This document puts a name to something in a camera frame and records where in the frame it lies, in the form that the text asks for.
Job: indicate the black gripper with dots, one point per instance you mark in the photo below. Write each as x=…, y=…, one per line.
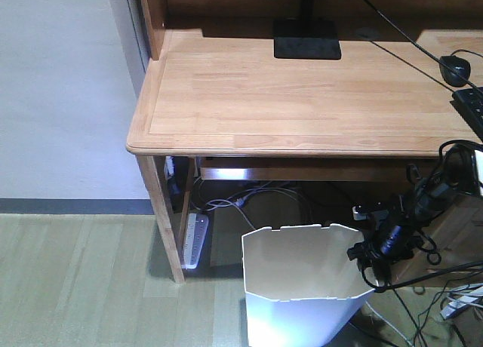
x=389, y=240

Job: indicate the white plastic trash bin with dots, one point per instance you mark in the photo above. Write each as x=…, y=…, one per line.
x=301, y=288

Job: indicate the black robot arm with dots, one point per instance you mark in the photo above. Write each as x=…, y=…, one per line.
x=458, y=172

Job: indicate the black keyboard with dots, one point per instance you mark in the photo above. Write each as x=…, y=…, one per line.
x=468, y=103

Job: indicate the black computer mouse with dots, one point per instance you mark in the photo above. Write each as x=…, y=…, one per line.
x=454, y=70

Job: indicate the white power strip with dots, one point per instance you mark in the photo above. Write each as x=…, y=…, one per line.
x=196, y=230

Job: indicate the black monitor with stand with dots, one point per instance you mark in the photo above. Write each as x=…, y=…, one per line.
x=305, y=37

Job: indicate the wooden desk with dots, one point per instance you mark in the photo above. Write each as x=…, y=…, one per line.
x=213, y=88

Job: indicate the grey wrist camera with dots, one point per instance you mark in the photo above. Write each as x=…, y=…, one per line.
x=360, y=212

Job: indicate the white adapter with cables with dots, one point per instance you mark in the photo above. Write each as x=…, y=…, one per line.
x=461, y=298

